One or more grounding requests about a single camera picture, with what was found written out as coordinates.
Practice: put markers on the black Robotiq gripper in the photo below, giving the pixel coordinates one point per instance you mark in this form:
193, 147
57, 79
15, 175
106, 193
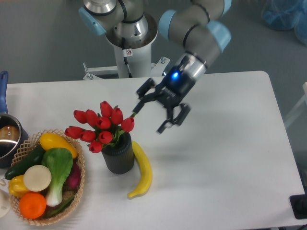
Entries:
169, 93

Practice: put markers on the red tulip bouquet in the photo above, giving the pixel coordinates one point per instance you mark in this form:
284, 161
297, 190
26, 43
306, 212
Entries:
107, 127

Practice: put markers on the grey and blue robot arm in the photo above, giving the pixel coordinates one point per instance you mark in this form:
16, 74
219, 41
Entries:
196, 29

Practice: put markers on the dark grey ribbed vase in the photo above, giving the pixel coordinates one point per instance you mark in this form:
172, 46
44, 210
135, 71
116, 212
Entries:
120, 159

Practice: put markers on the yellow banana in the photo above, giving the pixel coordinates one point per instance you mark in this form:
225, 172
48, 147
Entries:
146, 178

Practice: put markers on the purple red vegetable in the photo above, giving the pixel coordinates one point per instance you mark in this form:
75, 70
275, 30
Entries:
74, 178

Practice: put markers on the green bok choy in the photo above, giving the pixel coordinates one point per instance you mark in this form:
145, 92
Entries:
59, 161

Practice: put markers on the yellow squash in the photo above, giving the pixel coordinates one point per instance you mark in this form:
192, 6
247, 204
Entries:
53, 140

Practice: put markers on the dark green cucumber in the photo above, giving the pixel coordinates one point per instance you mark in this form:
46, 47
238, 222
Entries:
33, 158

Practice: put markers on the blue plastic bag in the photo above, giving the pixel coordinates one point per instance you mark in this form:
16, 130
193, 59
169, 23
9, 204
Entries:
287, 15

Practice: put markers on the white round radish slice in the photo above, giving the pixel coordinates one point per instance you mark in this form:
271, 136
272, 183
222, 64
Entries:
37, 178

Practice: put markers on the green chili pepper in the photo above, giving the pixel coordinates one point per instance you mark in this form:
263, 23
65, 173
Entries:
59, 209

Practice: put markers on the woven wicker basket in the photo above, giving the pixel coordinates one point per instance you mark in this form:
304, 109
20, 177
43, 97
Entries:
26, 148

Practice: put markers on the black device at table edge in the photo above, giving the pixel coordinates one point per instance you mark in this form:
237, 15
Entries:
299, 206

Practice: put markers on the orange fruit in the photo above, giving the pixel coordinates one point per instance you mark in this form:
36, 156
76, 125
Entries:
32, 205

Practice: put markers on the yellow bell pepper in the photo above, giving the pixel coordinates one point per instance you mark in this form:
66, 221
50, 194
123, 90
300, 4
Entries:
17, 187

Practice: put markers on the white garlic piece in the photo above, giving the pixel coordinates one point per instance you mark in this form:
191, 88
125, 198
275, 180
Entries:
2, 182

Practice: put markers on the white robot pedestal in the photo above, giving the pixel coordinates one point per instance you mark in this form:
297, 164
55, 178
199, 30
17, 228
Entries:
132, 44

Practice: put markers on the blue handled saucepan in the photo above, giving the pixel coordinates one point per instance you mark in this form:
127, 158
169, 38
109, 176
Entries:
12, 134

